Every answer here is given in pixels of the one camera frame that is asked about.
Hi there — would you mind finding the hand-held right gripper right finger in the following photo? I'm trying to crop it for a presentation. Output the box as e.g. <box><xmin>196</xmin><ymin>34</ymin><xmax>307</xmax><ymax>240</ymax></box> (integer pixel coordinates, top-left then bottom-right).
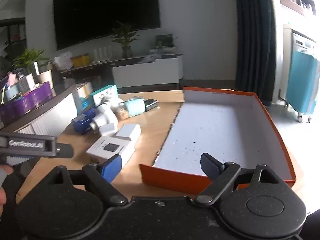
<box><xmin>193</xmin><ymin>152</ymin><xmax>288</xmax><ymax>205</ymax></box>

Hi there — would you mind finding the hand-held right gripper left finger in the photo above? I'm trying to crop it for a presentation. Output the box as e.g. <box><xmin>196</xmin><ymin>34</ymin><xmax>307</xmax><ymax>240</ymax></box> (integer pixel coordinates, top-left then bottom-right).
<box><xmin>49</xmin><ymin>154</ymin><xmax>128</xmax><ymax>205</ymax></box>

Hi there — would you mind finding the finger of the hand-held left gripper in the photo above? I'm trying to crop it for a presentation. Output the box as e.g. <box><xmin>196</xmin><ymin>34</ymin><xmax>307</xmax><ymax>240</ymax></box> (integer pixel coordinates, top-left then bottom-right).
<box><xmin>54</xmin><ymin>142</ymin><xmax>74</xmax><ymax>159</ymax></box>

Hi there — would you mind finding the white charger box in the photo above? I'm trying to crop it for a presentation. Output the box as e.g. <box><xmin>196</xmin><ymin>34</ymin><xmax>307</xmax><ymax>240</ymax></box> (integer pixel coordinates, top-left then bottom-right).
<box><xmin>86</xmin><ymin>135</ymin><xmax>136</xmax><ymax>165</ymax></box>

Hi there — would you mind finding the dark blue box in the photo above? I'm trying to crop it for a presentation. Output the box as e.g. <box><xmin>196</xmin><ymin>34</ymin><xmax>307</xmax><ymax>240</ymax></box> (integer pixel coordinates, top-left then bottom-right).
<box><xmin>72</xmin><ymin>108</ymin><xmax>97</xmax><ymax>134</ymax></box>

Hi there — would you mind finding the orange cardboard box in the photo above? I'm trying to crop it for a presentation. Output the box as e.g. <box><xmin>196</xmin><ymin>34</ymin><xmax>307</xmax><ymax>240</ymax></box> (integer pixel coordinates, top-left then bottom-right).
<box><xmin>139</xmin><ymin>87</ymin><xmax>297</xmax><ymax>189</ymax></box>

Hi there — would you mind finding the white slim box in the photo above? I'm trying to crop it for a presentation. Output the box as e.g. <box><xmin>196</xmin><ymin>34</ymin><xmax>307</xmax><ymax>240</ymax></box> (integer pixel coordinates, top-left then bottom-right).
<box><xmin>116</xmin><ymin>124</ymin><xmax>142</xmax><ymax>143</ymax></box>

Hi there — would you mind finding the glass bottle with grey cap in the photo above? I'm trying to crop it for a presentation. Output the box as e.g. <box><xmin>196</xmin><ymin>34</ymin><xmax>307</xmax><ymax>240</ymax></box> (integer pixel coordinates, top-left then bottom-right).
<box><xmin>117</xmin><ymin>104</ymin><xmax>129</xmax><ymax>119</ymax></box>

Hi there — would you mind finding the light blue toothpick holder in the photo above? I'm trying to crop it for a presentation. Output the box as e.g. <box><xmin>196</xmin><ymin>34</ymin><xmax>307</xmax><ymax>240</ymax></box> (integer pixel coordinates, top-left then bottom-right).
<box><xmin>124</xmin><ymin>98</ymin><xmax>147</xmax><ymax>117</ymax></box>

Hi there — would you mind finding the small white bottle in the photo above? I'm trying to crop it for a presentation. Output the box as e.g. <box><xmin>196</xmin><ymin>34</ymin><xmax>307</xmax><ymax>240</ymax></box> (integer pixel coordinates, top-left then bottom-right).
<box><xmin>101</xmin><ymin>96</ymin><xmax>125</xmax><ymax>111</ymax></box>

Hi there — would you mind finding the teal printed box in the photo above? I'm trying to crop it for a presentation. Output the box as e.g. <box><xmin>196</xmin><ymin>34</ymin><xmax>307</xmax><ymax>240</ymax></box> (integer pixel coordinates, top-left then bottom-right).
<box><xmin>89</xmin><ymin>84</ymin><xmax>119</xmax><ymax>107</ymax></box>

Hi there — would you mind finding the black charger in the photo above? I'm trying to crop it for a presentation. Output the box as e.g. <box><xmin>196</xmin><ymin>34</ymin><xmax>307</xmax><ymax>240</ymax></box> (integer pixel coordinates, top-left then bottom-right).
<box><xmin>145</xmin><ymin>99</ymin><xmax>159</xmax><ymax>111</ymax></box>

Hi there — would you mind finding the person's left hand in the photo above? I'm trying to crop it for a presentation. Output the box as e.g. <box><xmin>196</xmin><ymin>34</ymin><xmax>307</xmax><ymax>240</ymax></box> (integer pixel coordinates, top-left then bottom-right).
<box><xmin>0</xmin><ymin>165</ymin><xmax>14</xmax><ymax>214</ymax></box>

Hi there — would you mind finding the curved white counter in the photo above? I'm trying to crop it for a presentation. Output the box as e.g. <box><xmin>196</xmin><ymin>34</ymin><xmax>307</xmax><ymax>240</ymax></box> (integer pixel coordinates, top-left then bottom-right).
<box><xmin>0</xmin><ymin>82</ymin><xmax>78</xmax><ymax>136</ymax></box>

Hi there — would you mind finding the purple box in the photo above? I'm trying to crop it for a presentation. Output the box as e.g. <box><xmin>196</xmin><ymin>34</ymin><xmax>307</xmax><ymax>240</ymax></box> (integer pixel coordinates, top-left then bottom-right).
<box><xmin>0</xmin><ymin>82</ymin><xmax>53</xmax><ymax>126</ymax></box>

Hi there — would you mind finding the blue water bottle pack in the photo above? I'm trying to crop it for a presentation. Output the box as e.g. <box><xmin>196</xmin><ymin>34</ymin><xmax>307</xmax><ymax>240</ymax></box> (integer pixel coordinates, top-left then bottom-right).
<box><xmin>79</xmin><ymin>97</ymin><xmax>95</xmax><ymax>111</ymax></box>

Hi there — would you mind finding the white paper box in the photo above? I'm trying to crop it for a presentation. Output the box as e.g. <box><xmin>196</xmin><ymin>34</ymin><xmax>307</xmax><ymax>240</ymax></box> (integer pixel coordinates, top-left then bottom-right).
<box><xmin>18</xmin><ymin>74</ymin><xmax>36</xmax><ymax>92</ymax></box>

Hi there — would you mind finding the white and yellow box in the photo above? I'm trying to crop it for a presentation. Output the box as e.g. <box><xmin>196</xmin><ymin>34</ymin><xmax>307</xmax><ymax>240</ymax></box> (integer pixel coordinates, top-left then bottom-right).
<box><xmin>75</xmin><ymin>82</ymin><xmax>94</xmax><ymax>99</ymax></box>

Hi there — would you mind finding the white paper cup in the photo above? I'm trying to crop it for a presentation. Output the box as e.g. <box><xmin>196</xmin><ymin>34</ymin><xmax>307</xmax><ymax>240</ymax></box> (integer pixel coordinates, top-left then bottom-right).
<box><xmin>37</xmin><ymin>69</ymin><xmax>54</xmax><ymax>89</ymax></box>

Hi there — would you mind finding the leafy green plant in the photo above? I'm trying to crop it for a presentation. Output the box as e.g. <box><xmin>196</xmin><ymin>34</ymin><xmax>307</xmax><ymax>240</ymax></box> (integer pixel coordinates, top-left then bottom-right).
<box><xmin>12</xmin><ymin>48</ymin><xmax>51</xmax><ymax>75</ymax></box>

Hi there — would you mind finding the white plastic bag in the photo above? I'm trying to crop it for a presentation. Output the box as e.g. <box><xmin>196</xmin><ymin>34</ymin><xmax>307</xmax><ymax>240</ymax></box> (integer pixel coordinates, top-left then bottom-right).
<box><xmin>53</xmin><ymin>52</ymin><xmax>73</xmax><ymax>71</ymax></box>

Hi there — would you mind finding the white and grey television stand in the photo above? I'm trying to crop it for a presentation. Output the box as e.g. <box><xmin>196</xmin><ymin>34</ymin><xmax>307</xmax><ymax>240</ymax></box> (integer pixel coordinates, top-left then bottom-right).
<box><xmin>60</xmin><ymin>53</ymin><xmax>184</xmax><ymax>89</ymax></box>

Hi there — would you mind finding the white router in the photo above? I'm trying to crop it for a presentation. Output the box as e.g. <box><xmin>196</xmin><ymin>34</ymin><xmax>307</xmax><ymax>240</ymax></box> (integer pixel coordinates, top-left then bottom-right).
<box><xmin>91</xmin><ymin>45</ymin><xmax>113</xmax><ymax>64</ymax></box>

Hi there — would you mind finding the dark bookshelf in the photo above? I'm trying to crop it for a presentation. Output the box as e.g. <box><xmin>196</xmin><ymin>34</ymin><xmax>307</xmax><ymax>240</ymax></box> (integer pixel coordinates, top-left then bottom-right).
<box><xmin>0</xmin><ymin>17</ymin><xmax>27</xmax><ymax>63</ymax></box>

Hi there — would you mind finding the clear plastic bag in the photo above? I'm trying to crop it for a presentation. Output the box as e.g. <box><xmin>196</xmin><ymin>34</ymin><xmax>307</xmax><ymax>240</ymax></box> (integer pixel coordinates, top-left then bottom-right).
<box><xmin>138</xmin><ymin>52</ymin><xmax>161</xmax><ymax>64</ymax></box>

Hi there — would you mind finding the light blue suitcase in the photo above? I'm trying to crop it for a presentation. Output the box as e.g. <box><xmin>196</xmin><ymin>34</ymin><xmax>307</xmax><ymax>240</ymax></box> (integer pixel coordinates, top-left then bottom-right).
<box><xmin>285</xmin><ymin>49</ymin><xmax>320</xmax><ymax>124</ymax></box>

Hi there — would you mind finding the green plant in glass vase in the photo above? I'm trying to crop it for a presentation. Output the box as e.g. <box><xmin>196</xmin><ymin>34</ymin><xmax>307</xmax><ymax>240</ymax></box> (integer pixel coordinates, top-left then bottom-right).
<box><xmin>111</xmin><ymin>22</ymin><xmax>140</xmax><ymax>59</ymax></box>

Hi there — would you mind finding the dark green curtain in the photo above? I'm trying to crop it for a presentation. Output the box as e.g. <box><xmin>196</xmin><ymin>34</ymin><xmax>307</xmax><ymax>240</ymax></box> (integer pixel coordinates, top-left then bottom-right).
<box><xmin>233</xmin><ymin>0</ymin><xmax>277</xmax><ymax>103</ymax></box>

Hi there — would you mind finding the green picture box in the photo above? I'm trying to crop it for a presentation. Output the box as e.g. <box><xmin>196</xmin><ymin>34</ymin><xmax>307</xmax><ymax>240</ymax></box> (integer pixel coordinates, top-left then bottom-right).
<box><xmin>155</xmin><ymin>34</ymin><xmax>176</xmax><ymax>49</ymax></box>

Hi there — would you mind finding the white washing machine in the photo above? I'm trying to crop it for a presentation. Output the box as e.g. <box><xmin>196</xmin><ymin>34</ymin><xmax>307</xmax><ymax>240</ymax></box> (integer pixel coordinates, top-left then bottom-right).
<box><xmin>282</xmin><ymin>23</ymin><xmax>320</xmax><ymax>55</ymax></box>

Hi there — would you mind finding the black wall television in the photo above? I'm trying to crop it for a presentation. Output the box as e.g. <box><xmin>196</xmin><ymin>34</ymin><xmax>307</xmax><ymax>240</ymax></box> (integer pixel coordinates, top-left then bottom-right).
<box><xmin>53</xmin><ymin>0</ymin><xmax>161</xmax><ymax>51</ymax></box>

